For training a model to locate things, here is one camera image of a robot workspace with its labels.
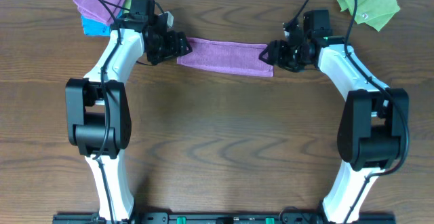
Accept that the purple microfiber cloth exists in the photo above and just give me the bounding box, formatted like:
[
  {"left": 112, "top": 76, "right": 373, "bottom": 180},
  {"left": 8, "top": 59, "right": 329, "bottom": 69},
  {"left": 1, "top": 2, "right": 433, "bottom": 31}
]
[{"left": 177, "top": 37, "right": 274, "bottom": 77}]

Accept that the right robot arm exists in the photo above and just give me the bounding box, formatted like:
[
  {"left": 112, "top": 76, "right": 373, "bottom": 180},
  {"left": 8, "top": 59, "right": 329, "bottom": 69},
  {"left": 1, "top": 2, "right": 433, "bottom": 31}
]
[{"left": 258, "top": 10, "right": 409, "bottom": 223}]

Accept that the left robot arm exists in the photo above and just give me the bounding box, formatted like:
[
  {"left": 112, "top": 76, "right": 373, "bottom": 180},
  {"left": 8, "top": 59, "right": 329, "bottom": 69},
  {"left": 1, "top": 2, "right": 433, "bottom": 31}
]
[{"left": 63, "top": 0, "right": 193, "bottom": 223}]

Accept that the folded green cloth in stack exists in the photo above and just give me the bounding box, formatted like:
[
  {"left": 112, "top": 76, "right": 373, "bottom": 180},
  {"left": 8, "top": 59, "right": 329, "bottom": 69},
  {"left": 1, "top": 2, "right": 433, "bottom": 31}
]
[{"left": 123, "top": 0, "right": 132, "bottom": 13}]

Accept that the folded blue cloth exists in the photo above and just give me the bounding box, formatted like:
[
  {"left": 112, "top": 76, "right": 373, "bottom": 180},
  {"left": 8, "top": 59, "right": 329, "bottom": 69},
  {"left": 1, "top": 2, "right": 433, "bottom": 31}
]
[{"left": 78, "top": 8, "right": 114, "bottom": 36}]

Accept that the crumpled green cloth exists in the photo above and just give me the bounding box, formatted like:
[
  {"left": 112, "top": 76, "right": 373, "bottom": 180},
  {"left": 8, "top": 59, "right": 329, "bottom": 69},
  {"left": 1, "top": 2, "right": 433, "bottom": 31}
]
[{"left": 355, "top": 0, "right": 401, "bottom": 32}]

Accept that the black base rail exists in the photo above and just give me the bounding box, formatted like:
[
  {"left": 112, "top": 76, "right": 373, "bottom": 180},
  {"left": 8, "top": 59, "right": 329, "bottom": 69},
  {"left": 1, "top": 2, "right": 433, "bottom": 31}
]
[{"left": 52, "top": 212, "right": 397, "bottom": 224}]

